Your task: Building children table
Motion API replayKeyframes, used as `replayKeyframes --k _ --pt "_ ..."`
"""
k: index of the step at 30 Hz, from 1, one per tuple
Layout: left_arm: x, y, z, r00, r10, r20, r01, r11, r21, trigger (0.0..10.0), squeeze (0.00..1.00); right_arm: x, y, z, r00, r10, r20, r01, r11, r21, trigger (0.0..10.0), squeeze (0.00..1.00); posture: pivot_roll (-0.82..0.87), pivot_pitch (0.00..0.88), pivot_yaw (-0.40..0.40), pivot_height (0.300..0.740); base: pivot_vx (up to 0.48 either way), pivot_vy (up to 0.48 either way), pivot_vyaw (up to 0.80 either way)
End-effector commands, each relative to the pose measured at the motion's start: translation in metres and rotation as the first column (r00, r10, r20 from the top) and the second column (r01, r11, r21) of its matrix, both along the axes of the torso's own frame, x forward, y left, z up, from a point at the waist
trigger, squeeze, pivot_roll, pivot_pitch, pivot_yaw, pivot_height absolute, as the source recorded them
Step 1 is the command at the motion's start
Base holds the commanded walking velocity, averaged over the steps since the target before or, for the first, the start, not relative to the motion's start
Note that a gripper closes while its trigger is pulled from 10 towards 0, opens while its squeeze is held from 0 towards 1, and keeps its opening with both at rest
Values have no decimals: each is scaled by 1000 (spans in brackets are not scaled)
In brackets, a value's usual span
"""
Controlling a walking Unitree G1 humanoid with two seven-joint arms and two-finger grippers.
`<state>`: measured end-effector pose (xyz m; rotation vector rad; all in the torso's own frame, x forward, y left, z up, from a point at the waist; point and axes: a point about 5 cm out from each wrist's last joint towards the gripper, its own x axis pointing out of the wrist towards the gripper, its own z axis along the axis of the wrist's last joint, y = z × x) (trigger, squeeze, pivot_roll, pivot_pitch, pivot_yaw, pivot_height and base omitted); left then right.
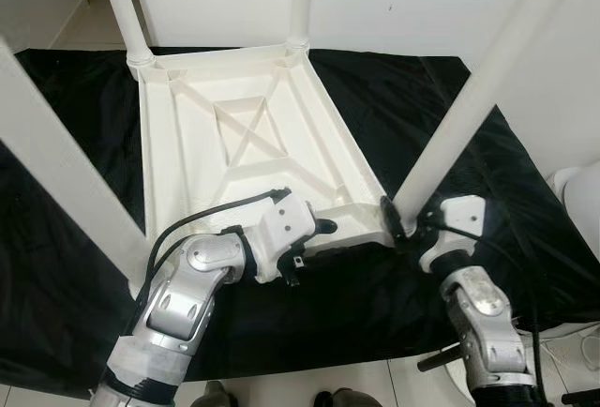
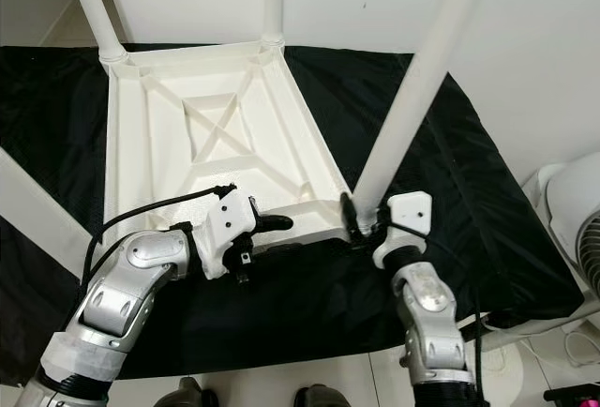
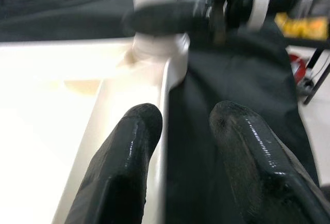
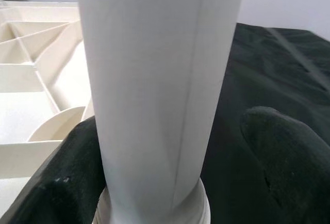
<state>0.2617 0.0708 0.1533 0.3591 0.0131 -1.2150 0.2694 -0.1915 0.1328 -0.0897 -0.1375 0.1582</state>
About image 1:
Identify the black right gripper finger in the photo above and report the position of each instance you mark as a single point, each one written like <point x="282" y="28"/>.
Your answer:
<point x="394" y="221"/>

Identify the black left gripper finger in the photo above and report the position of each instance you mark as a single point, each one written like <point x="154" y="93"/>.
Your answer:
<point x="325" y="227"/>

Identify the white plastic table top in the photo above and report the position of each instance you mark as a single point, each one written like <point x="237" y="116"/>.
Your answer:
<point x="197" y="163"/>

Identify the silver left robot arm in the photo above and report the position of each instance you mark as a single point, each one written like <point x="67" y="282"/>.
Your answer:
<point x="178" y="304"/>

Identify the black table cloth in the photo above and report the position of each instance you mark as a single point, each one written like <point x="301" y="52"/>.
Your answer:
<point x="375" y="313"/>

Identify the black metal table leg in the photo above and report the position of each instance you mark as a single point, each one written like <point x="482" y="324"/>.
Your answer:
<point x="439" y="360"/>

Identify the grey right robot foot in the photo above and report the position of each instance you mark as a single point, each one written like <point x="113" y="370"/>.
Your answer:
<point x="347" y="399"/>

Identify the grey robot foot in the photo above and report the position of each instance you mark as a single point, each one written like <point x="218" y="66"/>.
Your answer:
<point x="216" y="396"/>
<point x="347" y="399"/>

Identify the grey left robot foot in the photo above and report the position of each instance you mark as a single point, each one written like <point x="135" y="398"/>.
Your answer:
<point x="216" y="396"/>

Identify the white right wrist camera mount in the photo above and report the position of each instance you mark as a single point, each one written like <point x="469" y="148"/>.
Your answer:
<point x="464" y="212"/>

